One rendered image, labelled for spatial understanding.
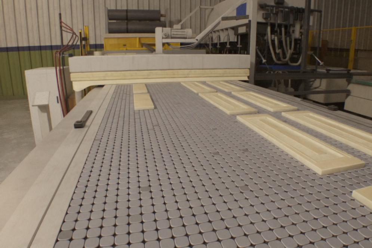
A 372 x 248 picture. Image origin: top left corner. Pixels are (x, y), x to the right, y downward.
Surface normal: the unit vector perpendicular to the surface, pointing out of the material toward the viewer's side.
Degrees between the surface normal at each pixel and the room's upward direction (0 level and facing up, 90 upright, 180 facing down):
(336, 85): 90
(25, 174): 0
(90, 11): 90
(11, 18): 90
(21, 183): 0
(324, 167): 0
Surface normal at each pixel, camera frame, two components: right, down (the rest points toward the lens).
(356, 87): -0.98, 0.05
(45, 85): 0.22, 0.23
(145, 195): 0.00, -0.97
